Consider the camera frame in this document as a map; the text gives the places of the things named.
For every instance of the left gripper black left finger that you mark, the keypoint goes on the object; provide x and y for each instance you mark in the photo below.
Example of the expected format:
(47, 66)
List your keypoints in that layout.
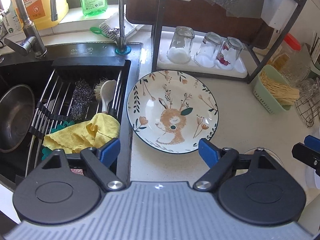
(87, 170)

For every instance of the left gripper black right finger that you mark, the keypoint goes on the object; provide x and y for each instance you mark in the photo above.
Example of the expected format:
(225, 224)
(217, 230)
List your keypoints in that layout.
(223, 164)

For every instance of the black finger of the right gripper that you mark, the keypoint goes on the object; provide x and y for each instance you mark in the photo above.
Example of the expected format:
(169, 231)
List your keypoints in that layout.
(312, 143)

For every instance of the floral deer pattern plate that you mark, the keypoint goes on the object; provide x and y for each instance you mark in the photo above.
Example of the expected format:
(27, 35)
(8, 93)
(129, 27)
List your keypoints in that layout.
(171, 111)

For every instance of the black kitchen sink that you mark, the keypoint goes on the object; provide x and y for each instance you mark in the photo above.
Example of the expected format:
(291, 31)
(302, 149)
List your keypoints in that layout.
(33, 72)

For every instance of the tall steel kitchen faucet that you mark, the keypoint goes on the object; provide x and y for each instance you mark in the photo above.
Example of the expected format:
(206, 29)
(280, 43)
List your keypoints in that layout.
(32, 39)

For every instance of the yellow dish cloth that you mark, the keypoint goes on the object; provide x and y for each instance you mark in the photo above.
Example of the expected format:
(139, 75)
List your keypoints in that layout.
(93, 133)

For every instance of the green basket of sticks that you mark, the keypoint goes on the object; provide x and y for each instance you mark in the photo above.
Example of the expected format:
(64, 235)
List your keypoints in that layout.
(273, 92)

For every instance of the steel wool scrubber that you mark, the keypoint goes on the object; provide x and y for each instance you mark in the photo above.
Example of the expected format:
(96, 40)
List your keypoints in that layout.
(82, 97)

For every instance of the white dish brush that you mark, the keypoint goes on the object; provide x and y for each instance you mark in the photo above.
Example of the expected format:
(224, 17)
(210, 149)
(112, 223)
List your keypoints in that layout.
(104, 92)

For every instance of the green utensil holder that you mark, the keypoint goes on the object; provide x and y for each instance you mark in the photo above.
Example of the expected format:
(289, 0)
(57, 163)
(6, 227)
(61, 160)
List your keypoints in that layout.
(313, 50)

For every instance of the black sink drying rack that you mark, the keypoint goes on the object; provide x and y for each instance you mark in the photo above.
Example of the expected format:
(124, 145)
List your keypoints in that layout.
(53, 107)

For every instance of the glass jar with red lid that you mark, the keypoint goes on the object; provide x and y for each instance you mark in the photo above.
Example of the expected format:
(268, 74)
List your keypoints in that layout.
(287, 49)

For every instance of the black metal dish rack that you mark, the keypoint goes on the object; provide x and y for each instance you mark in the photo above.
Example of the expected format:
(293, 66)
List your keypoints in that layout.
(157, 31)

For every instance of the steel pot in sink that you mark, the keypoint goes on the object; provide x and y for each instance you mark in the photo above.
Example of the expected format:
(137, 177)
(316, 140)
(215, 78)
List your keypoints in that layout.
(17, 110)

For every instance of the clear drinking glass middle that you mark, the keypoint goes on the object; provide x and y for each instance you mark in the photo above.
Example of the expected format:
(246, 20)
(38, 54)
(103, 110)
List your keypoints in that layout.
(210, 44)

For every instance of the clear drinking glass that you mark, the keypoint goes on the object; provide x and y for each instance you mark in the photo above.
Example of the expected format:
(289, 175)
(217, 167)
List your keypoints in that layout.
(181, 45)
(210, 44)
(229, 53)

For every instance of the clear drinking glass right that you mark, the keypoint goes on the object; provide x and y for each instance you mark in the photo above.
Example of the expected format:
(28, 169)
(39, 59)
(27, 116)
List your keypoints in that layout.
(229, 53)

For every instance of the clear drinking glass left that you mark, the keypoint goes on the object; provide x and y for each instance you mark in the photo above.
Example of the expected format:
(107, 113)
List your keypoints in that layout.
(181, 45)

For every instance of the brown wooden cutting board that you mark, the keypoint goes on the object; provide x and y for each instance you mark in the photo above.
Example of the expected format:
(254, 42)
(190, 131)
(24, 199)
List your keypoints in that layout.
(201, 16)

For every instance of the yellow detergent jug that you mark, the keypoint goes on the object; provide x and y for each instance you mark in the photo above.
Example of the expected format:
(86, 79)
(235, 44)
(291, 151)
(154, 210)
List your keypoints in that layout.
(39, 12)

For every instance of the wire cup holder rack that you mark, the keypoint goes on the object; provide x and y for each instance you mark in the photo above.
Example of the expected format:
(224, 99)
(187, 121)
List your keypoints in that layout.
(307, 105)

